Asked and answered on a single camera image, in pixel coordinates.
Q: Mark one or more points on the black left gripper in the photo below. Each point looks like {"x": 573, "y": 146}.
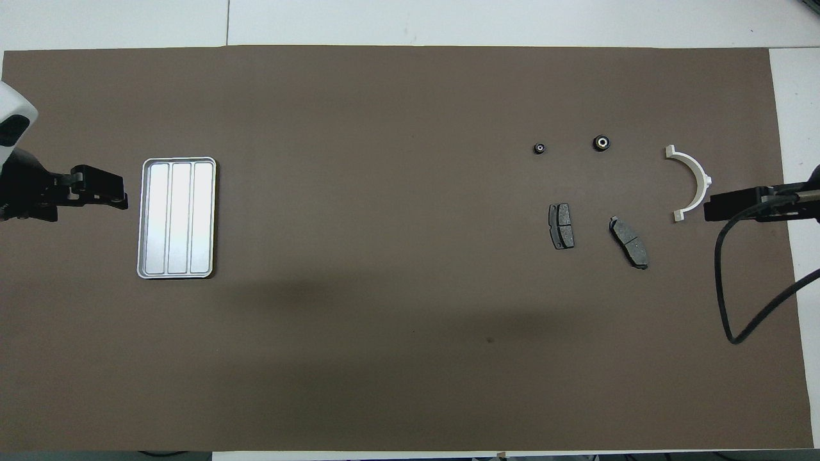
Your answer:
{"x": 22, "y": 189}

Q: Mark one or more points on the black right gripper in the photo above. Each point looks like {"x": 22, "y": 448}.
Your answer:
{"x": 794, "y": 208}

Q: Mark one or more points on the large black bearing gear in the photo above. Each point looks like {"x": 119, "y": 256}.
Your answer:
{"x": 601, "y": 142}

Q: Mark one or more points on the small black bearing gear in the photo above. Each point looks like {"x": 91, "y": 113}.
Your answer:
{"x": 540, "y": 148}

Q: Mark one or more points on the silver metal tray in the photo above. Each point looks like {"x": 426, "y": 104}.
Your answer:
{"x": 176, "y": 218}

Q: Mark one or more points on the long grey brake pad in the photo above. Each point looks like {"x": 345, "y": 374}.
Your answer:
{"x": 629, "y": 242}

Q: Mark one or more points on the short grey brake pad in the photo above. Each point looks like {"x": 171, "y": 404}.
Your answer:
{"x": 562, "y": 227}

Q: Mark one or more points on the brown table mat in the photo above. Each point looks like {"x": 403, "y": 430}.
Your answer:
{"x": 410, "y": 128}

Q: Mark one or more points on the white semicircular bracket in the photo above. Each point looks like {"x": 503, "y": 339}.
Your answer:
{"x": 695, "y": 171}

